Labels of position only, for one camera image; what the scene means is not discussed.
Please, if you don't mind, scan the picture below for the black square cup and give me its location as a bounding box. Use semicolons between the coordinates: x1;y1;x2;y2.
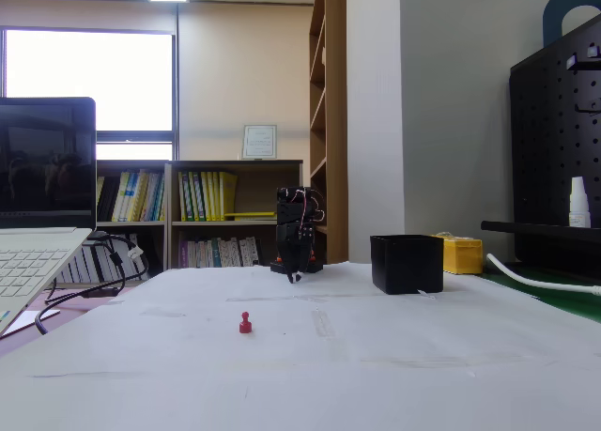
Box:
369;234;445;296

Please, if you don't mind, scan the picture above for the yellow cardboard box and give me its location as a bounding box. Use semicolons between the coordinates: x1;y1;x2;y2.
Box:
430;232;485;276

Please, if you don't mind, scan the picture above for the flat lying yellow book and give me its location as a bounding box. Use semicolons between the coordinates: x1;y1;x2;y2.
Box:
223;210;278;223

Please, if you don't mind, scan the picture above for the thick yellow book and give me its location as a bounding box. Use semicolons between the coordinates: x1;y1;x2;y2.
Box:
218;171;239;223

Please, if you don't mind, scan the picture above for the brown low bookcase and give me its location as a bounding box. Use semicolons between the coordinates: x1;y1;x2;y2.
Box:
166;159;305;270
95;160;171;286

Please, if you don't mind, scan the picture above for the thin yellow book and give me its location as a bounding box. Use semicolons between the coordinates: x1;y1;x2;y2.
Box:
206;171;217;223
200;171;210;223
212;171;223;223

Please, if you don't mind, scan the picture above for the framed white certificate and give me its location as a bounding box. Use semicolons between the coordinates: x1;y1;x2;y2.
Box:
241;124;279;162

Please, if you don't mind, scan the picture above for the green white book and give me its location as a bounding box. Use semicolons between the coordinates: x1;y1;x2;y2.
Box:
187;171;198;223
177;171;192;223
193;171;205;223

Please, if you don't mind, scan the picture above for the white taped paper cover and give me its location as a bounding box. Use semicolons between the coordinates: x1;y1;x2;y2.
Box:
0;260;601;431

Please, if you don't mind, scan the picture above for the tall brown bookcase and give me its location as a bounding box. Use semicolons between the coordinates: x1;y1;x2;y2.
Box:
308;0;349;266

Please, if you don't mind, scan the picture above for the blue white book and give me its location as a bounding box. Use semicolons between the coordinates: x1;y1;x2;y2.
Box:
125;170;142;223

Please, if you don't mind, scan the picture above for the yellow white book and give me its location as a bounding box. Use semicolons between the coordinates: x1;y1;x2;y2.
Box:
112;170;131;223

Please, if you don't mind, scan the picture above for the black book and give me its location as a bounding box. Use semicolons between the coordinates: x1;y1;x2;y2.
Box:
100;175;122;223

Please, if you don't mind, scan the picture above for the white paper card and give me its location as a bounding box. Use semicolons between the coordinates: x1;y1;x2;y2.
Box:
7;309;62;334

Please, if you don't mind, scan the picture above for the white laptop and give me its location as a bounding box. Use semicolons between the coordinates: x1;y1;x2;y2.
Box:
0;96;98;339

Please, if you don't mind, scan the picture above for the dark framed window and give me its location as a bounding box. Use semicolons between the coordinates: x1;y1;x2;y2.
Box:
0;25;181;162

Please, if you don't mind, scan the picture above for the green desk mat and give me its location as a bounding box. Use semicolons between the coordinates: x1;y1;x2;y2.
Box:
477;261;601;327

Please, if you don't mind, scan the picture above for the black pegboard stand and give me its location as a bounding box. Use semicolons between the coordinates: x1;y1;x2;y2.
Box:
480;11;601;276

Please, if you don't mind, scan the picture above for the white plastic bottle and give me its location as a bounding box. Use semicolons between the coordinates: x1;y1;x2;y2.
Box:
568;176;593;229

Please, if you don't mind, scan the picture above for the dark teal arch sign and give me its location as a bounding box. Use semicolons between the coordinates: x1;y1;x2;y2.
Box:
542;0;601;48

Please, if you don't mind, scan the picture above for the red white servo cable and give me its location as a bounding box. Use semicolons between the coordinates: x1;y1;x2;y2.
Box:
300;190;327;226

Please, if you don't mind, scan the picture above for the thick black cable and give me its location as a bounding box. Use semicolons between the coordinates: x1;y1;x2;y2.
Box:
35;236;128;337
45;233;152;306

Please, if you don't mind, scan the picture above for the white power cable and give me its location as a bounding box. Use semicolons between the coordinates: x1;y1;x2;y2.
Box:
485;252;601;298

